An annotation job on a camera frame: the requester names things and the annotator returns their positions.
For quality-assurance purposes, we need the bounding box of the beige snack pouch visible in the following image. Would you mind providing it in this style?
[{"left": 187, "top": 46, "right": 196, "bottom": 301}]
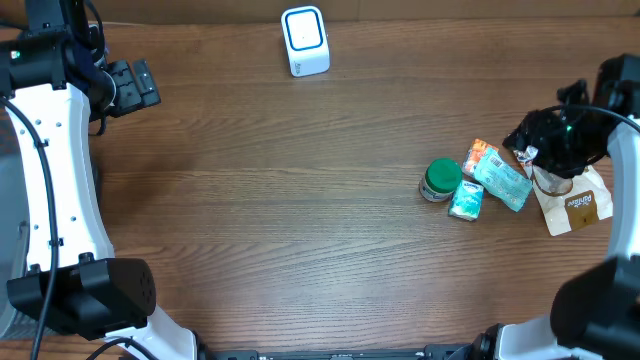
[{"left": 513, "top": 146, "right": 613, "bottom": 236}]

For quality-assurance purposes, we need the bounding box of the light green wipes packet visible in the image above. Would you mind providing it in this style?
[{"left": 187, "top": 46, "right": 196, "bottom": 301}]
[{"left": 473, "top": 148, "right": 532, "bottom": 212}]

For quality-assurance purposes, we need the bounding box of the small orange box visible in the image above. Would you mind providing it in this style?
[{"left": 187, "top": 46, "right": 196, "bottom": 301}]
[{"left": 462, "top": 138, "right": 498, "bottom": 177}]

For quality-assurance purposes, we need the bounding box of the small teal tissue pack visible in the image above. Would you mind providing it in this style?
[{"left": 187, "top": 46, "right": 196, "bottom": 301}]
[{"left": 448, "top": 180, "right": 484, "bottom": 221}]

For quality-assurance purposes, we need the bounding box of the green lid white jar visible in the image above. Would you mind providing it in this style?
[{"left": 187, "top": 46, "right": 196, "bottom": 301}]
[{"left": 419, "top": 158, "right": 463, "bottom": 202}]

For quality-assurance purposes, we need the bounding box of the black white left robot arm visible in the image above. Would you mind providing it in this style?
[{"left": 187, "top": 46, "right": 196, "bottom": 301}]
[{"left": 1, "top": 0, "right": 210, "bottom": 359}]

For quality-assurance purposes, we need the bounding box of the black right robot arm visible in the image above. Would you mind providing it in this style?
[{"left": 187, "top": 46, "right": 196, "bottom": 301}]
[{"left": 453, "top": 53, "right": 639, "bottom": 359}]

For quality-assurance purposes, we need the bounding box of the white barcode scanner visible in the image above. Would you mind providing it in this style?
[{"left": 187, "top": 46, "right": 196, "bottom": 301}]
[{"left": 281, "top": 5, "right": 331, "bottom": 78}]

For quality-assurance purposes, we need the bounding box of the grey plastic mesh basket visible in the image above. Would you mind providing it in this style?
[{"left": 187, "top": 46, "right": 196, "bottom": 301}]
[{"left": 1, "top": 110, "right": 29, "bottom": 340}]

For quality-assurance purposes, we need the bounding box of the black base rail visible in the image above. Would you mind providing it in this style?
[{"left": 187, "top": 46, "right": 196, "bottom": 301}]
[{"left": 207, "top": 344, "right": 472, "bottom": 360}]

